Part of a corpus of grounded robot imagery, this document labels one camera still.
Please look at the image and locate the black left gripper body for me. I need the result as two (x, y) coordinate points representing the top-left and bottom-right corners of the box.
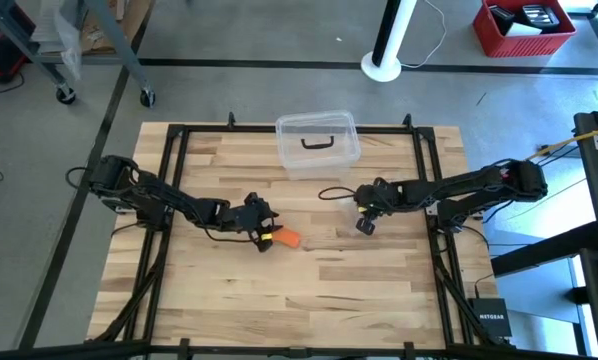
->
(228, 192), (279, 253)

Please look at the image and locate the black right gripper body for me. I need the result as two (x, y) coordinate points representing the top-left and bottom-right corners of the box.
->
(354, 177), (398, 236)

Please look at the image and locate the orange elastic bandage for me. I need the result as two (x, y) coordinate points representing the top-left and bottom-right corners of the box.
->
(271, 227), (303, 250)

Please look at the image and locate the clear plastic storage bin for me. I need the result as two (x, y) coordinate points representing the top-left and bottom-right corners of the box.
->
(274, 110), (363, 181)

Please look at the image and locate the white tower fan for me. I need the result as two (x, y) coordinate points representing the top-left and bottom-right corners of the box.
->
(360, 0), (419, 84)

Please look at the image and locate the red plastic crate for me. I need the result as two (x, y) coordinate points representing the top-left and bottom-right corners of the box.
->
(472, 0), (578, 59)

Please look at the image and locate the grey metal wheeled cart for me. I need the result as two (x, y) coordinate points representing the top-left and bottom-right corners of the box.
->
(0, 0), (156, 109)

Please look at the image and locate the black rectangular device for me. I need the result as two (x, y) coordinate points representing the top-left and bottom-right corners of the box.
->
(488, 5), (516, 36)

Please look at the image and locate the white paper sheet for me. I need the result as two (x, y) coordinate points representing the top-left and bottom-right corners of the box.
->
(506, 22), (543, 38)

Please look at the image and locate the brown cardboard sheet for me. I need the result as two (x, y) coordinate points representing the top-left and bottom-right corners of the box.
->
(81, 0), (155, 55)

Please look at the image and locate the black striped device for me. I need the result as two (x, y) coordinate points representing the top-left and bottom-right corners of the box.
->
(521, 4), (560, 27)

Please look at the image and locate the clear plastic wrap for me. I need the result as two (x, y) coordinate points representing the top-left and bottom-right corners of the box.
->
(53, 7), (83, 81)

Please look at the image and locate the black cable with yellow tag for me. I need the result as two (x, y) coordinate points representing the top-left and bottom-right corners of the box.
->
(203, 227), (274, 247)

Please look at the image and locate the black looped gripper cable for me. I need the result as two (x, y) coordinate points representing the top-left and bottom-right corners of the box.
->
(318, 186), (359, 202)

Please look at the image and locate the black metal table frame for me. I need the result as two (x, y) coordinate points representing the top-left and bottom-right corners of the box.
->
(0, 112), (598, 360)

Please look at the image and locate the black Netgear network switch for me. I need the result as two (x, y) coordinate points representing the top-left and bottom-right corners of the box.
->
(467, 297), (513, 339)

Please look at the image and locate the white fan cable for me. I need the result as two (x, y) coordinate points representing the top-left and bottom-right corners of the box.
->
(401, 0), (448, 70)

